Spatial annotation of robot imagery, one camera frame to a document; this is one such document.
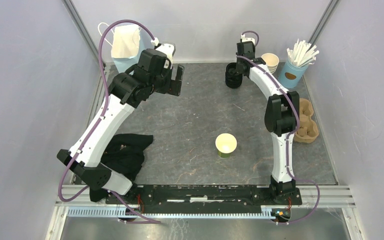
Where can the white cable tray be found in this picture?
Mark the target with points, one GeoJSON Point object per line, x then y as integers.
{"type": "Point", "coordinates": [124, 213]}

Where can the brown pulp cup carrier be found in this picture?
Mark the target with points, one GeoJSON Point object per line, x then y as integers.
{"type": "Point", "coordinates": [308, 130]}

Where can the black cloth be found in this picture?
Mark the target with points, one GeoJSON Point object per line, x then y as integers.
{"type": "Point", "coordinates": [125, 153]}

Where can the blue straw holder can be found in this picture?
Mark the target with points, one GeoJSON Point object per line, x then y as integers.
{"type": "Point", "coordinates": [290, 75]}

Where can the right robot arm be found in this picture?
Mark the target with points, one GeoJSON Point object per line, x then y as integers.
{"type": "Point", "coordinates": [281, 117]}

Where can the light blue paper bag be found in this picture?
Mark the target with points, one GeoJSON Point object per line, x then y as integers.
{"type": "Point", "coordinates": [126, 46]}

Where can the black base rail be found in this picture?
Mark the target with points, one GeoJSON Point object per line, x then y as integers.
{"type": "Point", "coordinates": [209, 199]}

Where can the green paper coffee cup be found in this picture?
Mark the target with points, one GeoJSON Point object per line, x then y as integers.
{"type": "Point", "coordinates": [225, 144]}

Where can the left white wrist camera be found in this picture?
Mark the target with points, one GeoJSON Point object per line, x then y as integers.
{"type": "Point", "coordinates": [168, 49]}

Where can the stack of paper cups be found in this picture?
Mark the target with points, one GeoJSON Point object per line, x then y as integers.
{"type": "Point", "coordinates": [272, 61]}

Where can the stack of black lids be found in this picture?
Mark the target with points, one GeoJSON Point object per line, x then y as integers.
{"type": "Point", "coordinates": [233, 79]}

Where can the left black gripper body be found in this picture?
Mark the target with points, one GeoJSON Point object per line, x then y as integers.
{"type": "Point", "coordinates": [165, 85]}

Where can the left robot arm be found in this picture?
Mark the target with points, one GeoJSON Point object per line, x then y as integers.
{"type": "Point", "coordinates": [151, 74]}

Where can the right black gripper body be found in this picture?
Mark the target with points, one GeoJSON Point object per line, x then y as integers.
{"type": "Point", "coordinates": [238, 61]}

